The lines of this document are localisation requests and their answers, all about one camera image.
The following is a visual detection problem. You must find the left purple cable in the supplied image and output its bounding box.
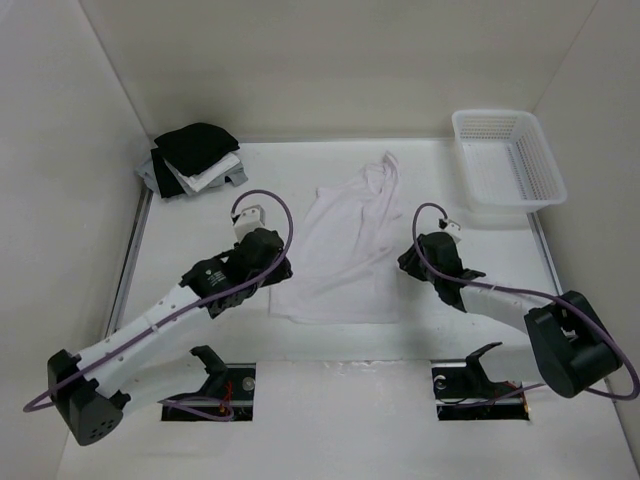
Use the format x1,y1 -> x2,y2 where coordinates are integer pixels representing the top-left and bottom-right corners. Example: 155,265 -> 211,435
22,189 -> 294,419

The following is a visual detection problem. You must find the white folded tank top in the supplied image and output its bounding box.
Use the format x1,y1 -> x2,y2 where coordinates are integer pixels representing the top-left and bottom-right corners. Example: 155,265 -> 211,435
165,153 -> 241,193

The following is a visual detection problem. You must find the grey folded tank top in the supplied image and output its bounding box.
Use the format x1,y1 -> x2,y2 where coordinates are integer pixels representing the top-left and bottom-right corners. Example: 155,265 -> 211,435
134,158 -> 248,195

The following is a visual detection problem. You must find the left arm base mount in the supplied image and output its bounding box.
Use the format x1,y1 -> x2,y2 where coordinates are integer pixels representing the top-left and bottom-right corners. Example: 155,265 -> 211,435
161,364 -> 257,423

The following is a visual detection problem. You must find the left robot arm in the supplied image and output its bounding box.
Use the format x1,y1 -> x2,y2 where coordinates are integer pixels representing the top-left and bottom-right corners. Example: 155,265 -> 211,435
47,227 -> 292,446

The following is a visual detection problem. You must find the white tank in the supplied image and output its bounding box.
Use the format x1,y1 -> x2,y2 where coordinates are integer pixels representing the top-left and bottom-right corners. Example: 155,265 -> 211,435
165,153 -> 241,193
269,153 -> 401,325

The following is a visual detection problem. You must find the black folded tank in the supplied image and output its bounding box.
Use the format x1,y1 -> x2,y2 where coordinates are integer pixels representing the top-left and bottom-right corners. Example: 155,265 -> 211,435
151,149 -> 186,200
154,122 -> 239,177

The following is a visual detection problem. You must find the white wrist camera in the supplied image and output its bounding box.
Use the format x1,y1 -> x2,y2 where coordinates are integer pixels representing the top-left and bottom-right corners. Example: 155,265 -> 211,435
231,205 -> 265,242
438,218 -> 461,244

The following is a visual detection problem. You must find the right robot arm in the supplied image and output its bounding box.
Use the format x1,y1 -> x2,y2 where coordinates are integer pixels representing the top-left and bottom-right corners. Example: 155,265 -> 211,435
397,232 -> 623,398

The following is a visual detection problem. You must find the white plastic basket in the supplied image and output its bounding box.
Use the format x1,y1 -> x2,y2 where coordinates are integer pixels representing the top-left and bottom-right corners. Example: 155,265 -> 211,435
451,109 -> 568,215

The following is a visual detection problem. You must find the lower black folded tank top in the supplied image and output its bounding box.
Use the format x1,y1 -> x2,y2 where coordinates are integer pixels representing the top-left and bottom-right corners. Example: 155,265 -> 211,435
151,149 -> 186,200

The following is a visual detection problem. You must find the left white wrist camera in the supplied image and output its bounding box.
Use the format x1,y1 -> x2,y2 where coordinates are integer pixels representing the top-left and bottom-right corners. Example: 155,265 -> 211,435
231,205 -> 265,242

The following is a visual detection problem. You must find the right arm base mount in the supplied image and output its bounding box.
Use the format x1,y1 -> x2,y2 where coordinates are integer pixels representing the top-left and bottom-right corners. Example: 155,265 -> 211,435
431,362 -> 529,421

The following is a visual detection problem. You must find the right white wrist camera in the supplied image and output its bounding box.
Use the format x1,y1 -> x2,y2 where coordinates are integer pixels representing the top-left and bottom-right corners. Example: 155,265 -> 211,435
438,218 -> 461,244

